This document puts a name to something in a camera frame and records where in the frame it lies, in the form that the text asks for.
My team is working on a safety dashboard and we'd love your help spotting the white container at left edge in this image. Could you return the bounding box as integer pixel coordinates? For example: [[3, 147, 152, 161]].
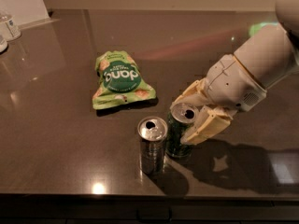
[[0, 35, 7, 53]]

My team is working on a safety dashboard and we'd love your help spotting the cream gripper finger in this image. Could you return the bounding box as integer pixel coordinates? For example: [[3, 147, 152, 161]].
[[171, 78, 211, 106], [180, 105, 233, 145]]

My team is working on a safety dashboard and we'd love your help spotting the green chip bag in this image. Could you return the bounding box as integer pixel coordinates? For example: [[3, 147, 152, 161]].
[[93, 51, 156, 110]]

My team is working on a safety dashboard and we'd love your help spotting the silver redbull can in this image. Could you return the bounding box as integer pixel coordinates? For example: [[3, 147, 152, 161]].
[[137, 116, 168, 175]]

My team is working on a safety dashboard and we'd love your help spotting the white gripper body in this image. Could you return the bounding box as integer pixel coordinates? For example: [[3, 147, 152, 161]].
[[205, 55, 267, 112]]

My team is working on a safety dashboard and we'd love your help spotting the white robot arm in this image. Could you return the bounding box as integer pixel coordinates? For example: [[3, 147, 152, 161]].
[[173, 0, 299, 145]]

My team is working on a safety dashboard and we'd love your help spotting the green soda can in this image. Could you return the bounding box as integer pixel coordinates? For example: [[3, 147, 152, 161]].
[[166, 104, 198, 159]]

